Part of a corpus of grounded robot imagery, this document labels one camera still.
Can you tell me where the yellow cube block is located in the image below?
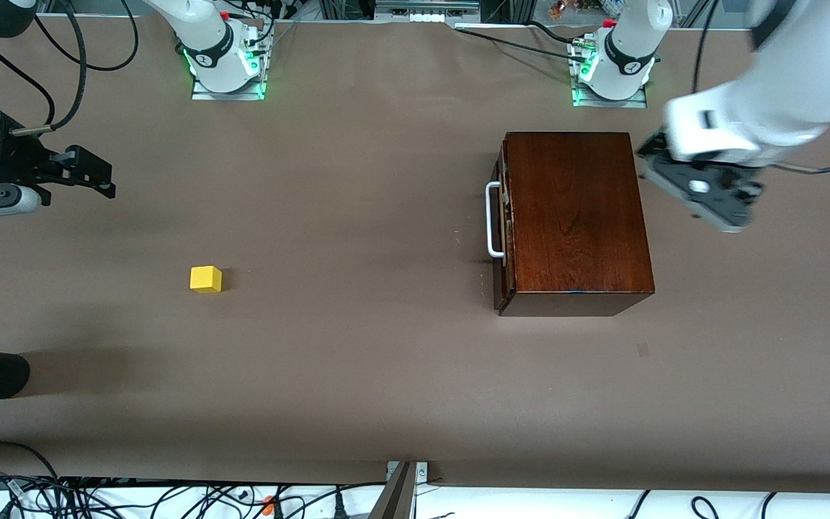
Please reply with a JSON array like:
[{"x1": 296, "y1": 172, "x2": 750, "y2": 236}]
[{"x1": 189, "y1": 265, "x2": 223, "y2": 295}]

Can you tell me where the dark brown wooden cabinet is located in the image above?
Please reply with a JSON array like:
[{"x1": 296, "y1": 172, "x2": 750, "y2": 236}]
[{"x1": 498, "y1": 131, "x2": 656, "y2": 318}]

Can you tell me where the thin black looping cable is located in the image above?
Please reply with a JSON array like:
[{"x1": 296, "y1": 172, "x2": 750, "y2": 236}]
[{"x1": 32, "y1": 0, "x2": 140, "y2": 72}]

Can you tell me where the black cable on table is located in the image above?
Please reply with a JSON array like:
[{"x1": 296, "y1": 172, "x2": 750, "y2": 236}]
[{"x1": 454, "y1": 27, "x2": 585, "y2": 63}]

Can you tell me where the metal table edge bracket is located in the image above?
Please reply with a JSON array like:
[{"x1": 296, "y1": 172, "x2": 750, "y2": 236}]
[{"x1": 368, "y1": 461, "x2": 430, "y2": 519}]

